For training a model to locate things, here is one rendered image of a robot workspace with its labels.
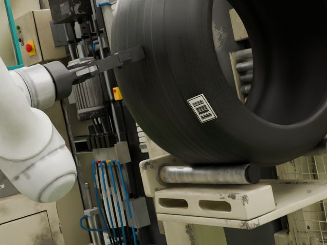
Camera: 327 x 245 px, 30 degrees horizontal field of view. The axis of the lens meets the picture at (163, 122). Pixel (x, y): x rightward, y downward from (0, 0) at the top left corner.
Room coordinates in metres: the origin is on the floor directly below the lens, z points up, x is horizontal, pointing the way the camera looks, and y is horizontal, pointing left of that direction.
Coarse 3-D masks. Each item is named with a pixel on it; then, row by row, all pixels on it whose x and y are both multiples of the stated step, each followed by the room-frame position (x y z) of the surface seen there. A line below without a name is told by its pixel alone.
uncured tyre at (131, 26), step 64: (128, 0) 1.40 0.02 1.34; (192, 0) 1.26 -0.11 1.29; (256, 0) 1.75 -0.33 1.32; (320, 0) 1.62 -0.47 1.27; (128, 64) 1.38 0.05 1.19; (192, 64) 1.25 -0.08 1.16; (256, 64) 1.76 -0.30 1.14; (320, 64) 1.65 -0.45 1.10; (192, 128) 1.31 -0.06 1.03; (256, 128) 1.32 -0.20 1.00; (320, 128) 1.44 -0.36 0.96
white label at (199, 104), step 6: (198, 96) 1.25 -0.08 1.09; (192, 102) 1.27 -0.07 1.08; (198, 102) 1.26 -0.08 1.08; (204, 102) 1.25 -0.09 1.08; (192, 108) 1.27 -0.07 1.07; (198, 108) 1.27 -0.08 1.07; (204, 108) 1.26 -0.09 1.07; (210, 108) 1.26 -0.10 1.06; (198, 114) 1.28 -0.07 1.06; (204, 114) 1.27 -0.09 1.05; (210, 114) 1.26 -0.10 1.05; (204, 120) 1.28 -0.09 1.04
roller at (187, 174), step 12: (168, 168) 1.58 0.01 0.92; (180, 168) 1.54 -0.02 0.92; (192, 168) 1.49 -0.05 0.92; (204, 168) 1.45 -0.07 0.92; (216, 168) 1.42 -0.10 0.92; (228, 168) 1.38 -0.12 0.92; (240, 168) 1.35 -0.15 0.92; (252, 168) 1.33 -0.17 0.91; (168, 180) 1.58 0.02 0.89; (180, 180) 1.53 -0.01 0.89; (192, 180) 1.49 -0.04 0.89; (204, 180) 1.45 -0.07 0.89; (216, 180) 1.42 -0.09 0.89; (228, 180) 1.38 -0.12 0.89; (240, 180) 1.35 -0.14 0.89; (252, 180) 1.33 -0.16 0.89
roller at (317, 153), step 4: (324, 140) 1.50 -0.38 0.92; (320, 144) 1.51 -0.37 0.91; (324, 144) 1.50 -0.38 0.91; (316, 148) 1.52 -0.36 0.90; (320, 148) 1.51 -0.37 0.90; (324, 148) 1.50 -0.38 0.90; (308, 152) 1.54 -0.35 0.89; (312, 152) 1.53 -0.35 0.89; (316, 152) 1.52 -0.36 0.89; (320, 152) 1.51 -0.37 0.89; (324, 152) 1.50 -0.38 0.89; (304, 156) 1.57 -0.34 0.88; (308, 156) 1.56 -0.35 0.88
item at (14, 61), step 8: (0, 0) 1.83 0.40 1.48; (8, 0) 1.84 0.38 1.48; (0, 8) 1.83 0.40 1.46; (8, 8) 1.83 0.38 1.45; (0, 16) 1.82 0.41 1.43; (8, 16) 1.84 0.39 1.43; (0, 24) 1.82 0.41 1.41; (8, 24) 1.83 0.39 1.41; (0, 32) 1.82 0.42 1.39; (8, 32) 1.83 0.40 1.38; (16, 32) 1.84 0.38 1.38; (0, 40) 1.82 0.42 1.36; (8, 40) 1.83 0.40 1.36; (16, 40) 1.84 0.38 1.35; (0, 48) 1.81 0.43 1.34; (8, 48) 1.83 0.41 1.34; (16, 48) 1.83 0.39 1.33; (0, 56) 1.81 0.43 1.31; (8, 56) 1.82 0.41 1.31; (16, 56) 1.84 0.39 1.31; (8, 64) 1.82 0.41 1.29; (16, 64) 1.83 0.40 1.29
